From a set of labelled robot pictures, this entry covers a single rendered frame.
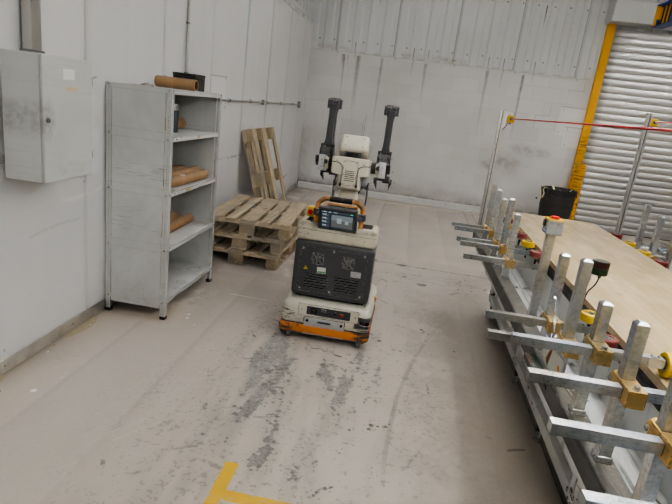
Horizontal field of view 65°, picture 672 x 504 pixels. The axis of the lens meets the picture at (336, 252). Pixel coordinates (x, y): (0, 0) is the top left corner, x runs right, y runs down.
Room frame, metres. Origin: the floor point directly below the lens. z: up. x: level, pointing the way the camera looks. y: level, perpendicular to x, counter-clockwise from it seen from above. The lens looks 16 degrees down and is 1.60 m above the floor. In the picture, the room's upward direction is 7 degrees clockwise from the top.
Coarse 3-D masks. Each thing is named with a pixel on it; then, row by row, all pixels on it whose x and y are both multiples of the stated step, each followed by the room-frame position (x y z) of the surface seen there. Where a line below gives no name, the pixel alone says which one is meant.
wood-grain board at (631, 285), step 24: (528, 216) 4.27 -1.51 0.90; (576, 240) 3.53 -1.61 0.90; (600, 240) 3.64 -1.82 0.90; (552, 264) 2.83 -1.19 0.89; (576, 264) 2.86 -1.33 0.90; (624, 264) 3.00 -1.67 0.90; (648, 264) 3.08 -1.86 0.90; (600, 288) 2.44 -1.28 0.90; (624, 288) 2.49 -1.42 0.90; (648, 288) 2.55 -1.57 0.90; (624, 312) 2.12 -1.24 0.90; (648, 312) 2.16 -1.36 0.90; (624, 336) 1.84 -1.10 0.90; (648, 336) 1.87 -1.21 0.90
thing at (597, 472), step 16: (496, 256) 3.56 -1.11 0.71; (496, 272) 3.20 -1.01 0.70; (496, 288) 3.05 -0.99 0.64; (512, 288) 2.90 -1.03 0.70; (512, 304) 2.62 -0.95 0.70; (528, 352) 2.14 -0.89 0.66; (544, 368) 1.91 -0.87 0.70; (560, 400) 1.67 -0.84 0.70; (560, 416) 1.62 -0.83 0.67; (576, 416) 1.57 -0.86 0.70; (576, 448) 1.43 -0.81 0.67; (592, 448) 1.37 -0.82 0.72; (576, 464) 1.40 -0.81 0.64; (592, 464) 1.32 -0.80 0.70; (608, 464) 1.33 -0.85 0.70; (592, 480) 1.28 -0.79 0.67; (608, 480) 1.26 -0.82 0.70; (624, 496) 1.20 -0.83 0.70
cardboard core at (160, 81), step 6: (156, 78) 3.95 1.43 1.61; (162, 78) 3.95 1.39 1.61; (168, 78) 3.94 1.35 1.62; (174, 78) 3.94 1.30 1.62; (180, 78) 3.95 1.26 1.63; (156, 84) 3.95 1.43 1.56; (162, 84) 3.95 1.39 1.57; (168, 84) 3.94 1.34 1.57; (174, 84) 3.93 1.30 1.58; (180, 84) 3.92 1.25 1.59; (186, 84) 3.92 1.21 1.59; (192, 84) 3.91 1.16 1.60; (198, 84) 3.99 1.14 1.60; (192, 90) 3.94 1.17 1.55
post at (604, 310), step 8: (600, 304) 1.60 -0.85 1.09; (608, 304) 1.58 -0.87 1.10; (600, 312) 1.58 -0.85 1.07; (608, 312) 1.58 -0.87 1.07; (600, 320) 1.58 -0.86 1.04; (608, 320) 1.58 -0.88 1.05; (592, 328) 1.61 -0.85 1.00; (600, 328) 1.58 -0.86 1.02; (592, 336) 1.59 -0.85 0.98; (600, 336) 1.58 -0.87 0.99; (584, 360) 1.60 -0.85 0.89; (584, 368) 1.59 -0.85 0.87; (592, 368) 1.58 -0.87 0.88; (584, 376) 1.58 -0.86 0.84; (592, 376) 1.58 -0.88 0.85; (576, 392) 1.60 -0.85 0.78; (584, 392) 1.58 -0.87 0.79; (576, 400) 1.58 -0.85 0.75; (584, 400) 1.58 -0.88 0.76; (576, 408) 1.58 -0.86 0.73; (584, 408) 1.58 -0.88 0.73
